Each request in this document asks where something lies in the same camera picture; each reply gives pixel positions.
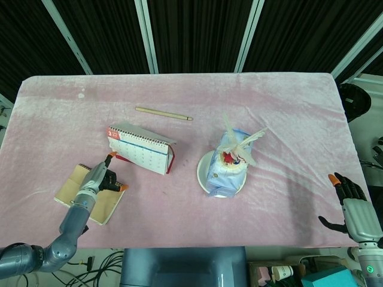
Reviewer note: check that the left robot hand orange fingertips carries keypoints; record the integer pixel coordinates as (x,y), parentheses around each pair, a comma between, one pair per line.
(94,177)

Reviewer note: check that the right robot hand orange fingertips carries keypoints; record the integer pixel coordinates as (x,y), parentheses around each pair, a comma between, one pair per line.
(359,215)

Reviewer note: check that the red spiral desk calendar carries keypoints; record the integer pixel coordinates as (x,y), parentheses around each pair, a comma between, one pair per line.
(140,152)

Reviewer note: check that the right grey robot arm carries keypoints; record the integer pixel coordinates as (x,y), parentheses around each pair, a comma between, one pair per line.
(371,269)

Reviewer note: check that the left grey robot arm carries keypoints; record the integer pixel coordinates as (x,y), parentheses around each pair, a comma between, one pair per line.
(71,221)

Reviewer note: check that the brown spiral notebook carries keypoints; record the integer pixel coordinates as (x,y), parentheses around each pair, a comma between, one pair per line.
(70,185)

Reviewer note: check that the teal box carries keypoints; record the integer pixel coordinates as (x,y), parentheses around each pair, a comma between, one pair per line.
(326,278)

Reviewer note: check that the pink velvet tablecloth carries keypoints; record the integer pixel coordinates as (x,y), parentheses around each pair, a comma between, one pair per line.
(179,215)

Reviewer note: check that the white paper cup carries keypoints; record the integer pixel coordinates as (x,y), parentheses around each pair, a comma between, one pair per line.
(282,272)

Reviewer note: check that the white round plate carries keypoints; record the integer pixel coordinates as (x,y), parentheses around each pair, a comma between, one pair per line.
(203,170)

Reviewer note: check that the black round device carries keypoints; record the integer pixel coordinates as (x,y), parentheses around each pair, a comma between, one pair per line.
(354,101)

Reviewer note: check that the dark grey robot torso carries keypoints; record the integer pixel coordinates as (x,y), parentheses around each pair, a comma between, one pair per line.
(182,269)

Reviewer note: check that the light blue tissue pack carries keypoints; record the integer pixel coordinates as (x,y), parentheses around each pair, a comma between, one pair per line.
(224,182)

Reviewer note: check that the white feather shuttlecock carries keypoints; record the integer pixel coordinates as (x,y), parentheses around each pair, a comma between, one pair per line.
(230,157)

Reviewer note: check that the black curtain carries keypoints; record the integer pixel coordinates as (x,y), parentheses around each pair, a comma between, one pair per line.
(197,30)

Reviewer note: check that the white frame post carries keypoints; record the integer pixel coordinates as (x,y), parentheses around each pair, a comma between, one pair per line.
(146,36)
(249,36)
(356,45)
(68,37)

